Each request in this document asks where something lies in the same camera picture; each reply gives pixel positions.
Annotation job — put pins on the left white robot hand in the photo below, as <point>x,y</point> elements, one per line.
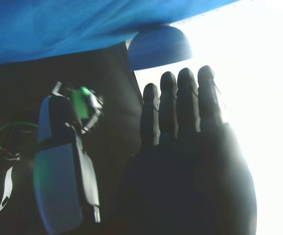
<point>180,171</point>

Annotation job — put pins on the green block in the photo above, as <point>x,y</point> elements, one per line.
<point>80,104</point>

